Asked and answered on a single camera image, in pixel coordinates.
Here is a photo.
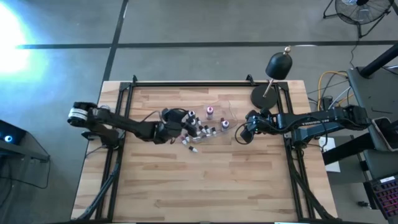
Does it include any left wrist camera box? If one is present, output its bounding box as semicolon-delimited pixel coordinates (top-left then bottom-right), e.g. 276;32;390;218
164;108;185;123

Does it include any yellow cable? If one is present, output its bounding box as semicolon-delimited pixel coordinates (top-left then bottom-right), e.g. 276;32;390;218
317;70;354;110

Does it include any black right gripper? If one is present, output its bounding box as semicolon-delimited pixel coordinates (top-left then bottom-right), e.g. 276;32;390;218
239;109;275;144

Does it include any black slanted pole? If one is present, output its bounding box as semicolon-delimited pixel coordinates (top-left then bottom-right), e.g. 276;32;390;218
360;43;398;78

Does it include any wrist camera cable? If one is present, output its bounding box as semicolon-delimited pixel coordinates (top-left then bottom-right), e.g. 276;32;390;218
141;107;187;124
234;122;251;146

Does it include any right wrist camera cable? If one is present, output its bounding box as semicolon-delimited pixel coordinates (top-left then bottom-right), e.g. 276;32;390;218
234;122;251;146

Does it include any white paper sheet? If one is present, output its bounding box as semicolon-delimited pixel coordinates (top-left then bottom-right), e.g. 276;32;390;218
318;136;342;174

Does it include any clear plastic bin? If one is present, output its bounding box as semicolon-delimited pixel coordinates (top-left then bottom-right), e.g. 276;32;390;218
185;100;240;144

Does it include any black floor fan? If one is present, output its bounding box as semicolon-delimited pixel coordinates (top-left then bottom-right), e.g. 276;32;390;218
322;0;394;39

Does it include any black power strip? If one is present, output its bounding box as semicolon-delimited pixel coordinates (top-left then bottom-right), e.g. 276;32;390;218
320;96;334;110

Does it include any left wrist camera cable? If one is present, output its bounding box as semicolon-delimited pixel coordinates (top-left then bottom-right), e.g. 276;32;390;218
141;107;187;124

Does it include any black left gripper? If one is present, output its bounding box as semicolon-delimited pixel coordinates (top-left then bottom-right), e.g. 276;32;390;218
154;117;200;145

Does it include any black desk lamp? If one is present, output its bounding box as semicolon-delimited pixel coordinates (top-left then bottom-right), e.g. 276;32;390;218
250;45;294;110

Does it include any black desk beam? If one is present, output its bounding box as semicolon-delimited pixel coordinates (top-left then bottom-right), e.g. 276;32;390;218
322;133;376;166

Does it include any backlit keyboard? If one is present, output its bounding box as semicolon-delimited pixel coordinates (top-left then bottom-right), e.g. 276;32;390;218
363;175;398;221

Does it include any grey desk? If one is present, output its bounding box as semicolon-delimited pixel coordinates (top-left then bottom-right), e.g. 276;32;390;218
346;67;398;152

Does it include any black aluminium rig frame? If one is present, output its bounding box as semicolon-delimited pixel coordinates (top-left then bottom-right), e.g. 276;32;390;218
72;74;338;223

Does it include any black stand with blue light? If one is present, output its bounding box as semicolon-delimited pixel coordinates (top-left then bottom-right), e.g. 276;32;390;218
0;119;50;164

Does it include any smartphone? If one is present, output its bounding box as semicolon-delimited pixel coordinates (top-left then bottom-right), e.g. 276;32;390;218
372;117;398;152

